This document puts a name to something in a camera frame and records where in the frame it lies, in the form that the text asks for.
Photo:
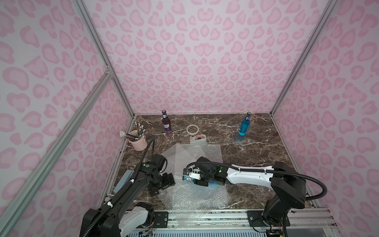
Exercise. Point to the beige masking tape roll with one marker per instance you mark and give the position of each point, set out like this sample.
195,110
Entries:
192,129

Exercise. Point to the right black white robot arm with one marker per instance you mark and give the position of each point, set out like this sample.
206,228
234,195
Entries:
291,188

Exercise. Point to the blue glass bottle right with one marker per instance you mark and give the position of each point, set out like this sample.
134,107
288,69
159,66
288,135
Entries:
245,124

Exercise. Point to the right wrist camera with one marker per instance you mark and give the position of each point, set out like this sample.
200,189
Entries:
191,174

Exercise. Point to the purple glass bottle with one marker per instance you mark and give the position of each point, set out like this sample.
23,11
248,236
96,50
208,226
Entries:
166,122

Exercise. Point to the pink pen cup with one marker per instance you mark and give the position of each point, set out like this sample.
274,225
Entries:
141,143

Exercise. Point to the bubble wrap sheet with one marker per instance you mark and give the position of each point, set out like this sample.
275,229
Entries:
185,195
180,155

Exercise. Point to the white tape dispenser pink roll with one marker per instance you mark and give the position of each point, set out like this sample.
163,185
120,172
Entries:
198,139

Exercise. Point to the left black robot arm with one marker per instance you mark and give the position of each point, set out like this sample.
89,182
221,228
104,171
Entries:
111,219

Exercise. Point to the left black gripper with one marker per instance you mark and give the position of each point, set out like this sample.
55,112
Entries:
165,181

